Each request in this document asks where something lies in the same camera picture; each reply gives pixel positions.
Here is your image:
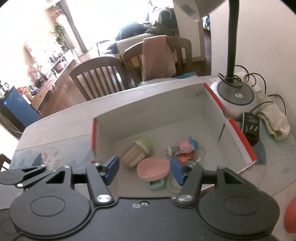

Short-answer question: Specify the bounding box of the printed table mat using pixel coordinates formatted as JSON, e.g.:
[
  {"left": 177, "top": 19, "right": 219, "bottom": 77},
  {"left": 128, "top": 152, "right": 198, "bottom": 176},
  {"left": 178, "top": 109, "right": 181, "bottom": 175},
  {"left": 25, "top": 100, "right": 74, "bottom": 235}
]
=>
[{"left": 10, "top": 136, "right": 95, "bottom": 173}]

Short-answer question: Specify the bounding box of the pink pig figurine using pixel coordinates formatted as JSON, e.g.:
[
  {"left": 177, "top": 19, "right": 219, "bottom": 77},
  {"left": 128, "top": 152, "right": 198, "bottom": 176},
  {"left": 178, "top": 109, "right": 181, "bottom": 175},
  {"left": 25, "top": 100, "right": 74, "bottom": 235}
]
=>
[{"left": 167, "top": 137, "right": 199, "bottom": 157}]

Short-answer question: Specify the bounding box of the blue black cabinet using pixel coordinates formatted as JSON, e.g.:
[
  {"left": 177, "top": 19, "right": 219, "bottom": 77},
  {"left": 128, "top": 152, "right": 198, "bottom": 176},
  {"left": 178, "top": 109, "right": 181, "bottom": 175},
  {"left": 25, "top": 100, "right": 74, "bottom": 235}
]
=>
[{"left": 1, "top": 86, "right": 41, "bottom": 132}]

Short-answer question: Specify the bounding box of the green correction tape dispenser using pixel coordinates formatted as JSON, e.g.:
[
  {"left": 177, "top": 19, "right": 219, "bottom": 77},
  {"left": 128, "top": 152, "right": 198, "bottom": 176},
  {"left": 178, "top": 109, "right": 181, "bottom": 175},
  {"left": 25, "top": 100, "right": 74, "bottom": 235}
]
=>
[{"left": 166, "top": 174, "right": 182, "bottom": 194}]

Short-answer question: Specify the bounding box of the right wooden dining chair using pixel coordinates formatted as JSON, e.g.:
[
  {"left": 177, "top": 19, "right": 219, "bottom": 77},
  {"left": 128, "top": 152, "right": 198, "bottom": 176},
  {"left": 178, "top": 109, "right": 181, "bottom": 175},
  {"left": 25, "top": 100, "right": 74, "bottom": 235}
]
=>
[{"left": 123, "top": 35, "right": 193, "bottom": 84}]

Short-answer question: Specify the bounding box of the wooden dining chair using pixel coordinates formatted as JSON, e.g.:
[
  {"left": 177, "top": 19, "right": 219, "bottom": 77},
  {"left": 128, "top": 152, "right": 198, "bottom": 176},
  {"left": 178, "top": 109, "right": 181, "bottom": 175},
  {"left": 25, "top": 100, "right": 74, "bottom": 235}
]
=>
[
  {"left": 123, "top": 35, "right": 193, "bottom": 84},
  {"left": 70, "top": 56, "right": 128, "bottom": 101}
]

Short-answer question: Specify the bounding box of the pink cloth on chair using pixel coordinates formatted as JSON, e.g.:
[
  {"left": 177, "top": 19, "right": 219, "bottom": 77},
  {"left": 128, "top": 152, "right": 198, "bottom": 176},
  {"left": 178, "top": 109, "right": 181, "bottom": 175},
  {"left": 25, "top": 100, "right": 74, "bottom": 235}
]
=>
[{"left": 142, "top": 35, "right": 176, "bottom": 81}]

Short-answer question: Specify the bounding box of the white green cloth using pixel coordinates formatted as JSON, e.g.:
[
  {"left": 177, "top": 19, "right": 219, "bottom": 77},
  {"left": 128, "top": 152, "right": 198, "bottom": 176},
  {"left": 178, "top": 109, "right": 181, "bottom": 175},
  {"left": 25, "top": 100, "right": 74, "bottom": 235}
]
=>
[{"left": 257, "top": 101, "right": 290, "bottom": 142}]

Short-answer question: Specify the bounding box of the red cardboard box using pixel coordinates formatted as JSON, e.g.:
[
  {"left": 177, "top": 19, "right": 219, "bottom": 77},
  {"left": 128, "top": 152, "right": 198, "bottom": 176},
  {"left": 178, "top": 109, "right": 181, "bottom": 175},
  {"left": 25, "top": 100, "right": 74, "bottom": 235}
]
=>
[{"left": 90, "top": 82, "right": 258, "bottom": 193}]

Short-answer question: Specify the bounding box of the pink heart dish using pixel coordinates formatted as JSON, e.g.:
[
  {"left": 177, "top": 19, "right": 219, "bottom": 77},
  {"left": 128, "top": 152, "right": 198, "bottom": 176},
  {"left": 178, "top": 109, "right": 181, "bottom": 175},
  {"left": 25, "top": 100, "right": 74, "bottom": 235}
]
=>
[{"left": 137, "top": 158, "right": 170, "bottom": 182}]

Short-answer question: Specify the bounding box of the orange red keychain charm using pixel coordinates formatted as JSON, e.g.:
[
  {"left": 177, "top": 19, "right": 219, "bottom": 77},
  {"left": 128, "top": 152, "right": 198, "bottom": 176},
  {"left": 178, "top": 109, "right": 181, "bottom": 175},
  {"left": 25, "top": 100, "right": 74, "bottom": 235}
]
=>
[{"left": 177, "top": 155, "right": 196, "bottom": 164}]

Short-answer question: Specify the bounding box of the wooden tv console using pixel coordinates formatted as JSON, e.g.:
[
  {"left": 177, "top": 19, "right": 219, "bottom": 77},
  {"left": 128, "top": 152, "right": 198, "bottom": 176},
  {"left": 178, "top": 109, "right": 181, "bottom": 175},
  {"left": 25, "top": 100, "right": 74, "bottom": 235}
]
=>
[{"left": 31, "top": 49, "right": 79, "bottom": 111}]

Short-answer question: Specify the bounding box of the left wooden dining chair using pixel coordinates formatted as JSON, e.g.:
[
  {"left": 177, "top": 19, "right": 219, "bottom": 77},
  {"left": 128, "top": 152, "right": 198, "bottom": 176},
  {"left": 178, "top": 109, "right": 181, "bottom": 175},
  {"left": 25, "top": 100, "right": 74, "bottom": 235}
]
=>
[{"left": 70, "top": 56, "right": 128, "bottom": 101}]

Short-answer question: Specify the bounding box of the sofa with clothes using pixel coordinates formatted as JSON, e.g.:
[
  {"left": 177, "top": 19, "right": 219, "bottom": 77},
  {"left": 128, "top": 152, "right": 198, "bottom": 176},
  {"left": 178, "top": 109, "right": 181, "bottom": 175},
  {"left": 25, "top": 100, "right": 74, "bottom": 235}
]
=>
[{"left": 107, "top": 6, "right": 178, "bottom": 54}]

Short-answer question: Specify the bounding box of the black power adapter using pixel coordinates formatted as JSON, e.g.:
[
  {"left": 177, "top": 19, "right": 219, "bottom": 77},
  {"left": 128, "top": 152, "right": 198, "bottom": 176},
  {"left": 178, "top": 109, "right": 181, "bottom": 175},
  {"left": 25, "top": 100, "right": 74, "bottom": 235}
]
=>
[{"left": 241, "top": 112, "right": 260, "bottom": 147}]

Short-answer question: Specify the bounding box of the white desk lamp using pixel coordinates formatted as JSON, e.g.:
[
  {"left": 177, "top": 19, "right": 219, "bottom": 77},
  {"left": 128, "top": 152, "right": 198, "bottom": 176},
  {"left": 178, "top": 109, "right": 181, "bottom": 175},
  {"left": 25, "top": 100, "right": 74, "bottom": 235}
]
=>
[{"left": 174, "top": 1, "right": 259, "bottom": 120}]

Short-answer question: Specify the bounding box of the green lid toothpick jar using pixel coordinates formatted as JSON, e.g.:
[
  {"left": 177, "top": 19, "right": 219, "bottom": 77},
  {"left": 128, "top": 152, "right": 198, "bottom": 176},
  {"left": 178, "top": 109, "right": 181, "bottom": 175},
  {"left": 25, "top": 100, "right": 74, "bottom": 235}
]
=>
[{"left": 120, "top": 137, "right": 152, "bottom": 168}]

